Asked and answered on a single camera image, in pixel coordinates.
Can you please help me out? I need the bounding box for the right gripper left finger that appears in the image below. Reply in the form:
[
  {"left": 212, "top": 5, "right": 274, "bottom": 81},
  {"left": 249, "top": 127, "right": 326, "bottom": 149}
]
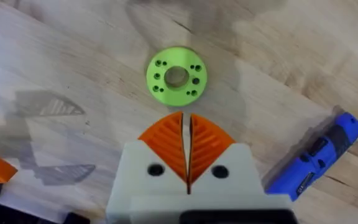
[{"left": 105, "top": 111, "right": 188, "bottom": 218}]

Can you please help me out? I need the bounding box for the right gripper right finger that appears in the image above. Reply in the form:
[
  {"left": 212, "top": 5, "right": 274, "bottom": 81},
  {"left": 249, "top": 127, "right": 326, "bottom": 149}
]
[{"left": 187, "top": 113, "right": 266, "bottom": 200}]

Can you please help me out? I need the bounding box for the blue electric screwdriver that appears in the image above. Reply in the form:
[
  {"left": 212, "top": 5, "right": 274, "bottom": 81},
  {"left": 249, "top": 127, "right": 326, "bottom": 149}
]
[{"left": 265, "top": 111, "right": 358, "bottom": 202}]

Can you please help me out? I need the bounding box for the green disc with holes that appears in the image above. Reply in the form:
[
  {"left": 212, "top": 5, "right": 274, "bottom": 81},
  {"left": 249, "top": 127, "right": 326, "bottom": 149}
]
[{"left": 145, "top": 46, "right": 208, "bottom": 108}]

